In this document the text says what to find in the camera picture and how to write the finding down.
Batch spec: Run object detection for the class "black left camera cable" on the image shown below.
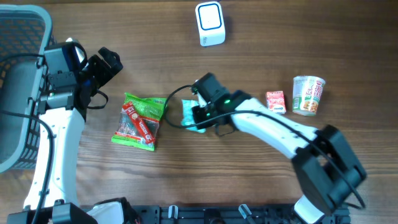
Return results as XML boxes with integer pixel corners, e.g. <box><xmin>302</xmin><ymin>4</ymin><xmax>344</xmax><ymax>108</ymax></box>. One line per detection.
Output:
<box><xmin>0</xmin><ymin>42</ymin><xmax>109</xmax><ymax>224</ymax></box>

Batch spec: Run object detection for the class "red chocolate bar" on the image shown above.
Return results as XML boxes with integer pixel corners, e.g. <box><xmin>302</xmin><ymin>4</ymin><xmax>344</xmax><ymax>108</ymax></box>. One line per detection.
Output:
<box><xmin>122</xmin><ymin>102</ymin><xmax>155</xmax><ymax>144</ymax></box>

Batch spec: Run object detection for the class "red tissue pack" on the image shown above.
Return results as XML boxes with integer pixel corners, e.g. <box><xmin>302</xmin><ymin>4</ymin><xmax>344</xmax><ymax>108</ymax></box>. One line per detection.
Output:
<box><xmin>266</xmin><ymin>91</ymin><xmax>286</xmax><ymax>114</ymax></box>

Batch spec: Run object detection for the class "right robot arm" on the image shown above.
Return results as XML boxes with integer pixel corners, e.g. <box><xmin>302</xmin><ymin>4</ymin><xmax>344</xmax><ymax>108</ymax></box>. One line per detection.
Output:
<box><xmin>191</xmin><ymin>73</ymin><xmax>367</xmax><ymax>223</ymax></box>

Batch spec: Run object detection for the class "white barcode scanner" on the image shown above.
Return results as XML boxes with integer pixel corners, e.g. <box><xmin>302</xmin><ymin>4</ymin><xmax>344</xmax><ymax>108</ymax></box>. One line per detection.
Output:
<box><xmin>195</xmin><ymin>1</ymin><xmax>226</xmax><ymax>47</ymax></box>

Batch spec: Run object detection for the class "instant noodle cup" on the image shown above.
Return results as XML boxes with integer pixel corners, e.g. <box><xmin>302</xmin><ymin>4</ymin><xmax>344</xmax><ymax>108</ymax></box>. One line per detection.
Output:
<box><xmin>292</xmin><ymin>76</ymin><xmax>326</xmax><ymax>116</ymax></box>

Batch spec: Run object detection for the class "green candy bag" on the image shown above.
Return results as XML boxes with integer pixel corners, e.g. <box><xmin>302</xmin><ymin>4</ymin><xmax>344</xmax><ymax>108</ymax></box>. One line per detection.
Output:
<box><xmin>111</xmin><ymin>93</ymin><xmax>165</xmax><ymax>151</ymax></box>

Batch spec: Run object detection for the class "teal snack packet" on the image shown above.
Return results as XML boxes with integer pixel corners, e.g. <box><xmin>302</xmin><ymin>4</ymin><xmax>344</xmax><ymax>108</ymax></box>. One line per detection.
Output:
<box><xmin>181</xmin><ymin>100</ymin><xmax>199</xmax><ymax>126</ymax></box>

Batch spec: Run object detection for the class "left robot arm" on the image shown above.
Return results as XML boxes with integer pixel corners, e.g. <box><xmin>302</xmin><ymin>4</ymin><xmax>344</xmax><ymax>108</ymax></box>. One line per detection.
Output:
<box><xmin>7</xmin><ymin>42</ymin><xmax>124</xmax><ymax>223</ymax></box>

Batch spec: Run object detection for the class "grey plastic basket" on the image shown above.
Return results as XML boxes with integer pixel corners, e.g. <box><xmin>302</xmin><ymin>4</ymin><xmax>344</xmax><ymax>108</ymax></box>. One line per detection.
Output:
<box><xmin>1</xmin><ymin>4</ymin><xmax>55</xmax><ymax>172</ymax></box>

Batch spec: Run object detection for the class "black mounting rail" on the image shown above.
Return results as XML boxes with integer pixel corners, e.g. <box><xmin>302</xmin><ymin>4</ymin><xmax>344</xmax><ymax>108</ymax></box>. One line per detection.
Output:
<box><xmin>73</xmin><ymin>203</ymin><xmax>351</xmax><ymax>224</ymax></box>

